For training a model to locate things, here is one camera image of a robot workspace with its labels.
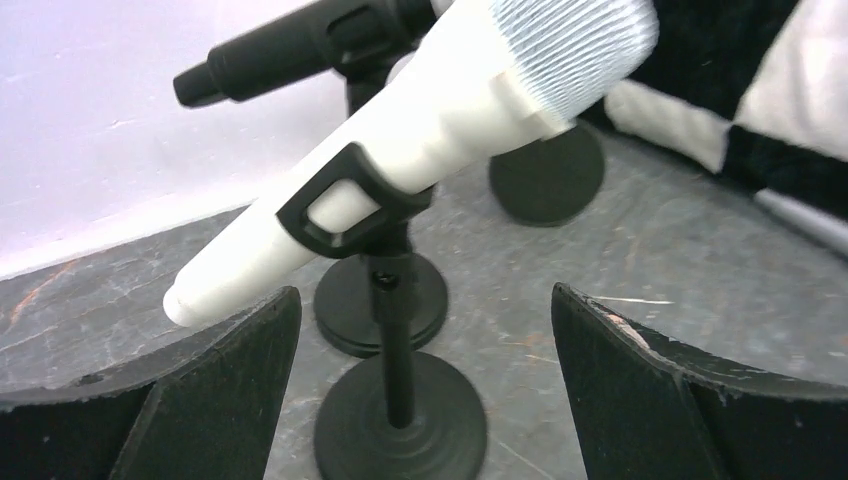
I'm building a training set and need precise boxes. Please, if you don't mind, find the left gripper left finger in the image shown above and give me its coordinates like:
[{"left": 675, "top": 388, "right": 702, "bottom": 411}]
[{"left": 1, "top": 287, "right": 302, "bottom": 479}]

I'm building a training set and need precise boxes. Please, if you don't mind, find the black handheld microphone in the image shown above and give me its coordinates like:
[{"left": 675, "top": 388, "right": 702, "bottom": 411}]
[{"left": 173, "top": 0, "right": 451, "bottom": 112}]

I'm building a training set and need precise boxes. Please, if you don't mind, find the black mic stand ring holder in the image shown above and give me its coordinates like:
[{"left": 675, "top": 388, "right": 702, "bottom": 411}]
[{"left": 277, "top": 142, "right": 488, "bottom": 479}]

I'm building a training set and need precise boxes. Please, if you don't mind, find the black mic stand with clip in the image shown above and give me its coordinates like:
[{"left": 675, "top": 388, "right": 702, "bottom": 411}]
[{"left": 313, "top": 7, "right": 448, "bottom": 359}]

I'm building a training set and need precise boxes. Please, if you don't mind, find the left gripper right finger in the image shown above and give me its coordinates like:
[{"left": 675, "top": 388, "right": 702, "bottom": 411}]
[{"left": 551, "top": 283, "right": 847, "bottom": 479}]

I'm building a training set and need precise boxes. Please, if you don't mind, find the grey tube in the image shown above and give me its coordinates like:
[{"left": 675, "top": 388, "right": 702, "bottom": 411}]
[{"left": 753, "top": 189, "right": 847, "bottom": 258}]

